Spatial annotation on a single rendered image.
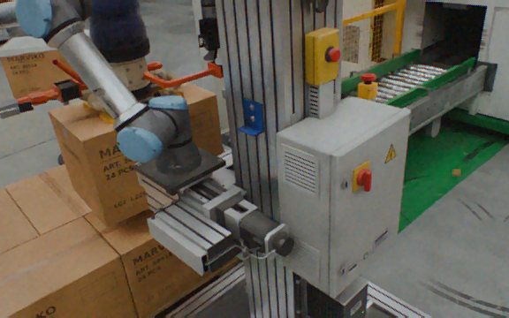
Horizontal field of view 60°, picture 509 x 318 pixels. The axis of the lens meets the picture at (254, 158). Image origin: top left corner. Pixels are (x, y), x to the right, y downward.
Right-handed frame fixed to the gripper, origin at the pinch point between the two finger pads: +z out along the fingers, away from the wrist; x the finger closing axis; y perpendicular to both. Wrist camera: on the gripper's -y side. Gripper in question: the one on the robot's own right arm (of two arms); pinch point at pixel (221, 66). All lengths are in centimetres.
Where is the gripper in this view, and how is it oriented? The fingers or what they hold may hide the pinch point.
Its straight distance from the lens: 183.6
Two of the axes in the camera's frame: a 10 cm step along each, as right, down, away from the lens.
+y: -7.8, 3.4, -5.3
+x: 6.3, 3.5, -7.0
